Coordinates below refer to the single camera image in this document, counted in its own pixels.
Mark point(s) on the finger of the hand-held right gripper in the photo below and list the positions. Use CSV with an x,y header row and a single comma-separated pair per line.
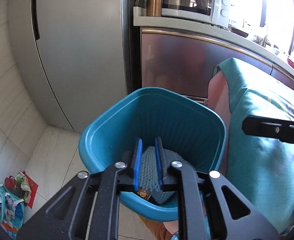
x,y
264,127

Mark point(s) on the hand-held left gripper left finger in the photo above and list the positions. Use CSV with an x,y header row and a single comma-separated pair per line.
x,y
137,166

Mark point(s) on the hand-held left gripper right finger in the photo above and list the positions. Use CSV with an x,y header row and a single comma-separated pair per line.
x,y
159,163

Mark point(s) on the grey-blue knitted cloth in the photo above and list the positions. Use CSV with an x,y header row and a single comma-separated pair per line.
x,y
149,175

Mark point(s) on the blue plastic bin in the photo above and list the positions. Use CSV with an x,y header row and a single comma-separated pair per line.
x,y
162,115

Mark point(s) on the gold foil wrapper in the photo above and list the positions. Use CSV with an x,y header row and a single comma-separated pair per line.
x,y
143,193

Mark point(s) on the teal towel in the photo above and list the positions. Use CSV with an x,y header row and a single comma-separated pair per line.
x,y
261,167

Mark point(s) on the pink cloth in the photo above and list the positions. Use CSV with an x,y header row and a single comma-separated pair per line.
x,y
218,100

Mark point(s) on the row of countertop kitchenware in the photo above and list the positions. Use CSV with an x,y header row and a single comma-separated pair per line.
x,y
266,40

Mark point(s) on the red paper sheet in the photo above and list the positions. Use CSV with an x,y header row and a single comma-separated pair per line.
x,y
33,187

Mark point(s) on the green and white plastic bag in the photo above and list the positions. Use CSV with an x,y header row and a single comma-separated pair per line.
x,y
23,185

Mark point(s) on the teal plastic basket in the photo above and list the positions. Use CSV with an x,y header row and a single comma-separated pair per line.
x,y
17,207

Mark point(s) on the red jar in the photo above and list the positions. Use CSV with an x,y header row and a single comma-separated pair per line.
x,y
10,183

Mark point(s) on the white microwave oven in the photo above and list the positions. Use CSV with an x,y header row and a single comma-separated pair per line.
x,y
219,5

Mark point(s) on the grey refrigerator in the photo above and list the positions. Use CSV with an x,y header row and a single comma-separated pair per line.
x,y
82,42

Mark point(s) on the blue printed packet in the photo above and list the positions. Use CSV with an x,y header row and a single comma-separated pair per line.
x,y
12,231

